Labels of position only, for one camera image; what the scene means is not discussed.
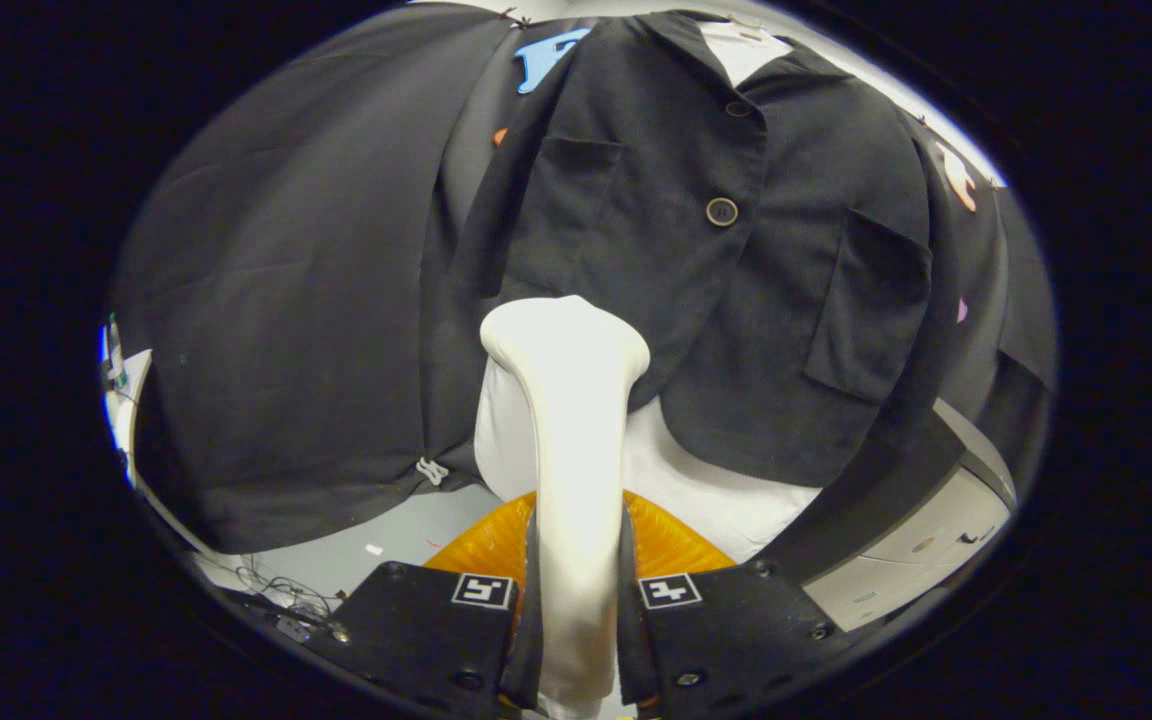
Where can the grey cabinet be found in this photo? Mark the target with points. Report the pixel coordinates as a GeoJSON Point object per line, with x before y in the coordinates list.
{"type": "Point", "coordinates": [896, 570]}

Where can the black backdrop cloth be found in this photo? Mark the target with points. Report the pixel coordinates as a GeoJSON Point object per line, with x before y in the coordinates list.
{"type": "Point", "coordinates": [286, 300]}

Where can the white garment steamer head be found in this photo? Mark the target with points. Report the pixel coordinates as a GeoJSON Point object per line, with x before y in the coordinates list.
{"type": "Point", "coordinates": [576, 450]}

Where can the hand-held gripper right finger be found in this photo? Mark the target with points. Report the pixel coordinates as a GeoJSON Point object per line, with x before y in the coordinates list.
{"type": "Point", "coordinates": [632, 640]}

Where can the black suit jacket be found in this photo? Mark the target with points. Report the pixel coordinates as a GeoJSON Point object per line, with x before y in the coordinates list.
{"type": "Point", "coordinates": [636, 200]}

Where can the white plastic clip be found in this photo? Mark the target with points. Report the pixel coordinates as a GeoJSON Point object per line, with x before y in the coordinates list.
{"type": "Point", "coordinates": [432, 471]}

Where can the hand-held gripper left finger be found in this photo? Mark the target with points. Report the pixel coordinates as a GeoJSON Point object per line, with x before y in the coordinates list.
{"type": "Point", "coordinates": [528, 640]}

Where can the white shirt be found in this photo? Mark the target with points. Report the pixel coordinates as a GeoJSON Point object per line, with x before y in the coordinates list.
{"type": "Point", "coordinates": [696, 480]}

